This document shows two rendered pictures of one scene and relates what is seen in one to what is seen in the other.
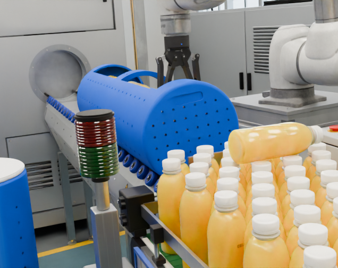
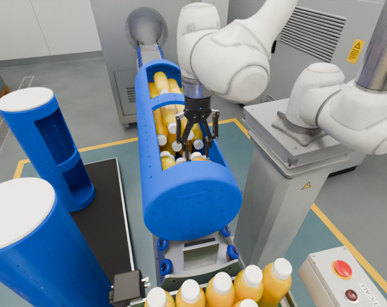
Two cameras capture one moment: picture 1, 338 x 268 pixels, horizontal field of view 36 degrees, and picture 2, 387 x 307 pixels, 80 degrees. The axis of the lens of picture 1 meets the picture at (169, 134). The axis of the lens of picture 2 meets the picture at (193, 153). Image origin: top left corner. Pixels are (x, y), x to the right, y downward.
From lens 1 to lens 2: 101 cm
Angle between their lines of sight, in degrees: 29
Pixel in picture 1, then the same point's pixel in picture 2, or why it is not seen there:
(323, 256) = not seen: outside the picture
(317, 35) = (351, 104)
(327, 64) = (350, 134)
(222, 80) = not seen: hidden behind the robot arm
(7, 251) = (41, 271)
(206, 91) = (212, 184)
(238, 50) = not seen: hidden behind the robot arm
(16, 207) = (43, 245)
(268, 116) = (276, 145)
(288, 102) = (297, 138)
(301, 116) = (304, 156)
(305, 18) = (331, 8)
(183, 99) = (187, 192)
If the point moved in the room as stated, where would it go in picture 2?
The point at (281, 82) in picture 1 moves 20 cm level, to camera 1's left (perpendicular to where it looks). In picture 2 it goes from (296, 119) to (244, 116)
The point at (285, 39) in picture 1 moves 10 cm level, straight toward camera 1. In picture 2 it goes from (313, 84) to (313, 96)
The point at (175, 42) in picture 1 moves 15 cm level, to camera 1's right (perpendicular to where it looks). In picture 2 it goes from (194, 106) to (250, 109)
